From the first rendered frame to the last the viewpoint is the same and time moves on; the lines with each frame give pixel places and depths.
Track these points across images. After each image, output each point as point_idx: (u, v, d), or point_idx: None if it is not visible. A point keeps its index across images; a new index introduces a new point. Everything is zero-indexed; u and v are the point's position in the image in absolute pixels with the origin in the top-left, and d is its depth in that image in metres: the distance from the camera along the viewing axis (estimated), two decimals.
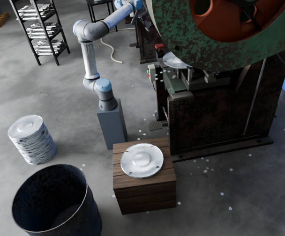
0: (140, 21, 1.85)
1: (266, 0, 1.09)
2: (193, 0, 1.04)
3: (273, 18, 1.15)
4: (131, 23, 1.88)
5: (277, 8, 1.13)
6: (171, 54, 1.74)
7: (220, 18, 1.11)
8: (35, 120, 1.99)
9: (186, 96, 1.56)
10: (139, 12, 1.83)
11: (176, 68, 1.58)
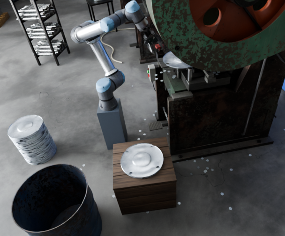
0: None
1: (227, 25, 1.14)
2: None
3: None
4: None
5: (222, 40, 1.19)
6: (169, 55, 1.72)
7: None
8: (35, 120, 1.99)
9: (186, 96, 1.56)
10: None
11: (182, 68, 1.57)
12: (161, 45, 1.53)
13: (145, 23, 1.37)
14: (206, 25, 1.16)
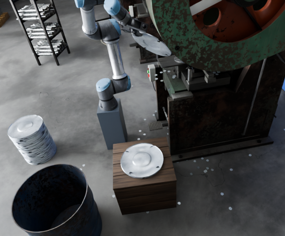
0: None
1: None
2: (257, 15, 1.13)
3: None
4: (147, 24, 1.29)
5: None
6: (140, 42, 1.60)
7: None
8: (35, 120, 1.99)
9: (186, 96, 1.56)
10: None
11: (147, 34, 1.39)
12: None
13: None
14: None
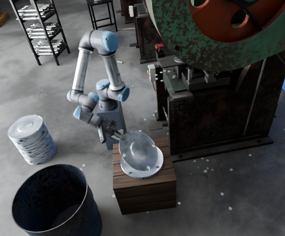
0: (112, 130, 1.43)
1: (258, 9, 1.12)
2: None
3: (259, 30, 1.18)
4: (104, 138, 1.39)
5: (265, 20, 1.16)
6: (145, 139, 1.57)
7: (213, 15, 1.10)
8: (35, 120, 1.99)
9: (186, 96, 1.56)
10: (104, 124, 1.45)
11: (119, 143, 1.45)
12: None
13: None
14: (240, 24, 1.18)
